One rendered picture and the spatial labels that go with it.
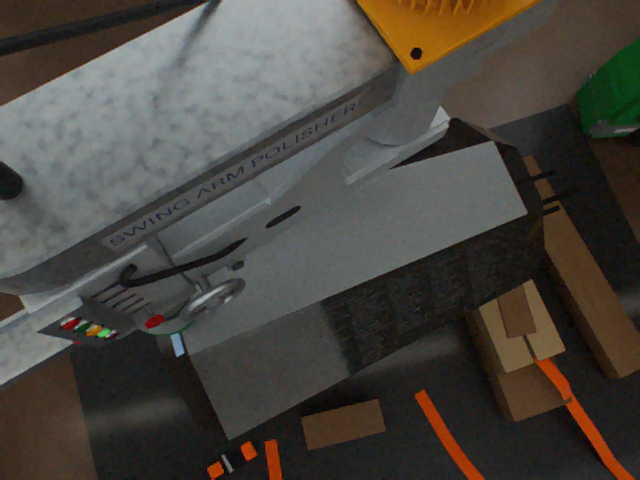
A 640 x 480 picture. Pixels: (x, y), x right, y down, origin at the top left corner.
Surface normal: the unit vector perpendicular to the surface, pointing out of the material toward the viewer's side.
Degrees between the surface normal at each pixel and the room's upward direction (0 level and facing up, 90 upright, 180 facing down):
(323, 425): 0
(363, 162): 0
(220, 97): 0
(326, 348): 45
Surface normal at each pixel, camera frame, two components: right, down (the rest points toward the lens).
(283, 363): 0.29, 0.44
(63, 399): 0.02, -0.26
